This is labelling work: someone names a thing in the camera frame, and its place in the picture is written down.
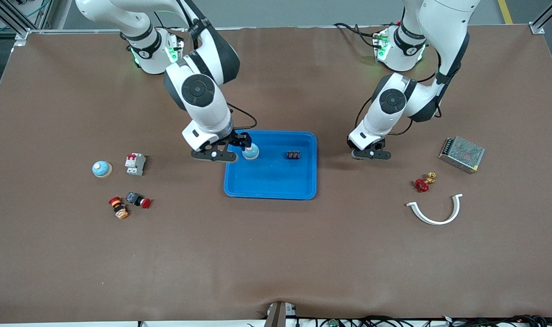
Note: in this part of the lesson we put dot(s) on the white red circuit breaker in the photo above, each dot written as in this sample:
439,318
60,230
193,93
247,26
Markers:
135,164

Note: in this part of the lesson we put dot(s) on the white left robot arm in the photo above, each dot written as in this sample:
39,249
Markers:
444,27

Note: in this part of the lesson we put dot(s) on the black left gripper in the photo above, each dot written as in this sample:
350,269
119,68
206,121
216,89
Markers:
378,146

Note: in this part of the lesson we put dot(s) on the metal mesh power supply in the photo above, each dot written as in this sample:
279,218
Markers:
462,154

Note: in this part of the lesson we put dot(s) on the blue plastic tray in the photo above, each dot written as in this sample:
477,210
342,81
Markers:
276,186

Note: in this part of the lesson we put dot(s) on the brown camera stand post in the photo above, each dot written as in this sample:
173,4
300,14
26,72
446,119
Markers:
277,315

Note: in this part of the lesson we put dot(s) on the white curved plastic strip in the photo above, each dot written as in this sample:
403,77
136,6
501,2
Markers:
437,222

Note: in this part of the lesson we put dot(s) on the large table cover mat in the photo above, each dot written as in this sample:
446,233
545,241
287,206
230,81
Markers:
276,254

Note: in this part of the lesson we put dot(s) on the red push button orange block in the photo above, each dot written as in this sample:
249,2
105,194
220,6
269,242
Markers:
120,211

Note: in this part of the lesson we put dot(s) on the red push button blue block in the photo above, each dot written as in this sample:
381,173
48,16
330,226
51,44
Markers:
133,198

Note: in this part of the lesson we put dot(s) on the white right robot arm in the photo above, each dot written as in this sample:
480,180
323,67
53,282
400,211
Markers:
203,91

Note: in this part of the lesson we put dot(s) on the light blue desk bell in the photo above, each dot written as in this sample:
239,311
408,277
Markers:
252,154
101,168

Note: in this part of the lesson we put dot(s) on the aluminium frame post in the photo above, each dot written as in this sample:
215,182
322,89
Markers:
537,28
19,34

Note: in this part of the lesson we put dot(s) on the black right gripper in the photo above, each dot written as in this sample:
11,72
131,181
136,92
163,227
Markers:
240,139

